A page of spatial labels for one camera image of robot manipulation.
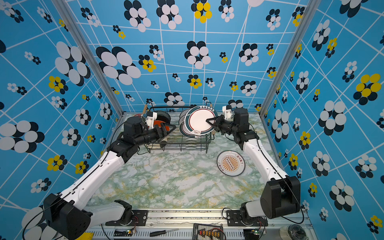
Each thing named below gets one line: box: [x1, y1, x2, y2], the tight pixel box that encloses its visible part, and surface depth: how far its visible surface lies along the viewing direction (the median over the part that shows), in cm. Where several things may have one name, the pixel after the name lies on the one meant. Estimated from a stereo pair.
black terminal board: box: [192, 223, 227, 240], surface depth 70 cm
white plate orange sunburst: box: [216, 150, 246, 177], surface depth 93 cm
